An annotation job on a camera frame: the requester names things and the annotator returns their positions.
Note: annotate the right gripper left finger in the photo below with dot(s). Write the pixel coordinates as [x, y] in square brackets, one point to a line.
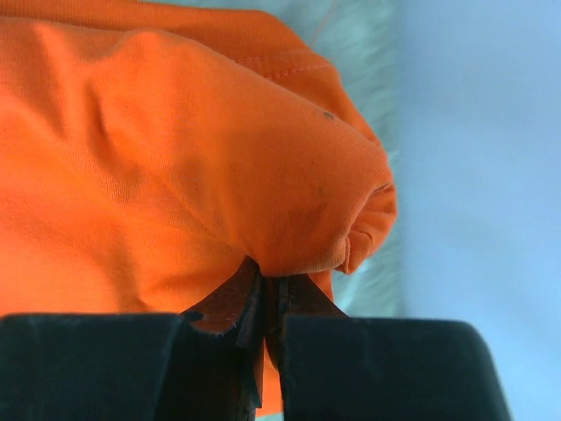
[204, 363]

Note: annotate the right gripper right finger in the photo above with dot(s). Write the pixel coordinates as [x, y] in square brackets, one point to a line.
[336, 367]

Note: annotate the orange t shirt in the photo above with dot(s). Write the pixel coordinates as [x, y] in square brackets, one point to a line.
[148, 149]

